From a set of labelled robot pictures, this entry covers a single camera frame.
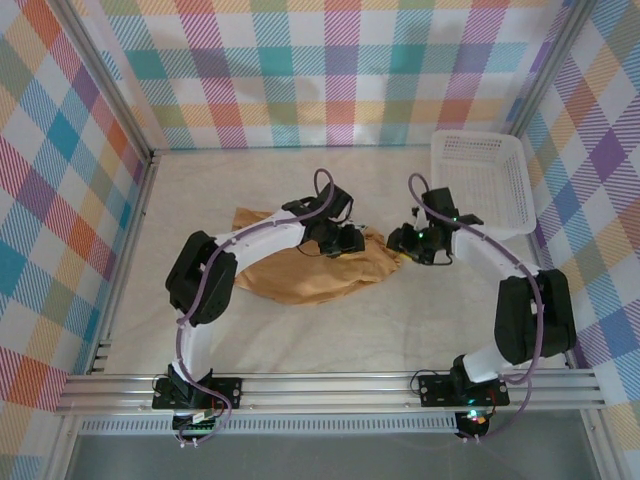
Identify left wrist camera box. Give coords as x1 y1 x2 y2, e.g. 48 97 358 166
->
319 183 355 222

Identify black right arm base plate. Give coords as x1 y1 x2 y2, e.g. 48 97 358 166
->
418 372 511 407

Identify aluminium frame leg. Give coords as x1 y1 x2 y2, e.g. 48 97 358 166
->
44 414 84 480
579 409 619 480

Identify aluminium frame post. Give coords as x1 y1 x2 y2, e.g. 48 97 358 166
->
52 0 161 161
507 0 596 134

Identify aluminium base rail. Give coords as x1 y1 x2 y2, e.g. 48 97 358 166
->
54 372 606 416

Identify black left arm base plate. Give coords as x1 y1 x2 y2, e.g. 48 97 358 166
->
152 377 244 411

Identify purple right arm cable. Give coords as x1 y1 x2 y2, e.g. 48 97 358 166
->
408 172 547 444

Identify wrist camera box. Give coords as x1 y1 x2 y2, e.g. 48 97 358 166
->
422 187 459 221
319 183 355 222

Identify tan t-shirt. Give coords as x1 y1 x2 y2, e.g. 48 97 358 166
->
232 207 404 307

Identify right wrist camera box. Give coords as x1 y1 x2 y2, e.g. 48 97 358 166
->
422 187 459 221

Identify slotted grey cable duct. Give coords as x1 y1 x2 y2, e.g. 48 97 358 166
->
79 417 461 436

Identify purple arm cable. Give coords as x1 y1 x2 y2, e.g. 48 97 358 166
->
408 172 547 444
173 168 337 449

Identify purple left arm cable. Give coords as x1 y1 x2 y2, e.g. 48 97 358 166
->
173 168 337 449

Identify white plastic basket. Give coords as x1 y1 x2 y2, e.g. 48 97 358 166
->
430 130 539 239

